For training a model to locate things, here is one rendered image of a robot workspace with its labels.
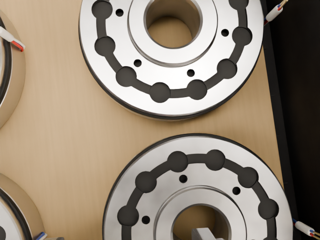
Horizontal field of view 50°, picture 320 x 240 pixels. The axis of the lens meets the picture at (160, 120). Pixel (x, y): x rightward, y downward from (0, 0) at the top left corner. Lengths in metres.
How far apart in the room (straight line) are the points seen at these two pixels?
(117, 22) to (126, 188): 0.09
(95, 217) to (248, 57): 0.13
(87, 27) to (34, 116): 0.07
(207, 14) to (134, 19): 0.04
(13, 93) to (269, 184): 0.15
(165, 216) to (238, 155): 0.05
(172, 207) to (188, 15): 0.11
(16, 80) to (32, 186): 0.06
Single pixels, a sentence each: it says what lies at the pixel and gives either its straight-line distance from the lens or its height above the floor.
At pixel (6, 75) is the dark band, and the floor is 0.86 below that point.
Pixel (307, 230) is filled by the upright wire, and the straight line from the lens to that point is 0.19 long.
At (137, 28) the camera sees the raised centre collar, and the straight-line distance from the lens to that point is 0.19.
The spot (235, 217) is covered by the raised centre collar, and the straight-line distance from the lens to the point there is 0.19.
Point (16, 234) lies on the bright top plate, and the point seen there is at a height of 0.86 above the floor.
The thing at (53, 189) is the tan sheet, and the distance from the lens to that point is 0.22.
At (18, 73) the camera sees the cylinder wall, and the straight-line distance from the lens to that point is 0.22.
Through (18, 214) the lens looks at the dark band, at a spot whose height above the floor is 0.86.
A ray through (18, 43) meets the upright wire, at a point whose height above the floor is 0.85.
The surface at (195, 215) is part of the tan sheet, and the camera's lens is 0.22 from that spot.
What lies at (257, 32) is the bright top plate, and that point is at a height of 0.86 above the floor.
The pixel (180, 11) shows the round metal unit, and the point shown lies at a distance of 0.21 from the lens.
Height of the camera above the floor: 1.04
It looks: 87 degrees down
